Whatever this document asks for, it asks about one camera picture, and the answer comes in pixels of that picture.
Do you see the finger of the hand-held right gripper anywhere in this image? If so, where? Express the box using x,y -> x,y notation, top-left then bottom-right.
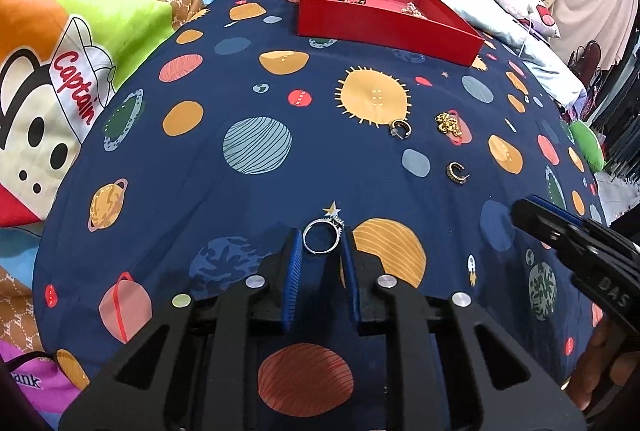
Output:
527,194 -> 589,229
510,198 -> 590,255

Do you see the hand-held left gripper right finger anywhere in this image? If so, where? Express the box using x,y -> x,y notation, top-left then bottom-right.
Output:
340,227 -> 588,431

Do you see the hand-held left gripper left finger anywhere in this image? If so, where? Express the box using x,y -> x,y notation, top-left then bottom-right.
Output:
59,228 -> 306,431

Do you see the silver ring with stones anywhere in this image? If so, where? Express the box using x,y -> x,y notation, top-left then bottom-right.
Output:
302,217 -> 347,256

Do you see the red cardboard box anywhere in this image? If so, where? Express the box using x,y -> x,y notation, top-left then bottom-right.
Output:
297,0 -> 486,68

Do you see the person's right hand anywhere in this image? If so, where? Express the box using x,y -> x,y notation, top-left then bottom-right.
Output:
565,316 -> 640,414

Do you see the green cushion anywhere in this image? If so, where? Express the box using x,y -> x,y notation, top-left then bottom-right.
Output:
570,121 -> 606,172

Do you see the navy planet print bedsheet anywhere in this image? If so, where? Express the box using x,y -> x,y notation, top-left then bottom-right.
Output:
32,0 -> 613,431

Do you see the dark metal furniture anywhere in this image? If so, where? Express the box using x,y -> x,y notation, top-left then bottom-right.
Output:
565,40 -> 640,182

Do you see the colourful cartoon monkey blanket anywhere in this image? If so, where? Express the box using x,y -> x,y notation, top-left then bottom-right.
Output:
0,0 -> 241,431

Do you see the gold chain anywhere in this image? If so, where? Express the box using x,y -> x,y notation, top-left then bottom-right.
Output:
434,110 -> 465,141

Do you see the black cable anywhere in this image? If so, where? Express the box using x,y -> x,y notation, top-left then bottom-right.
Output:
5,351 -> 57,375

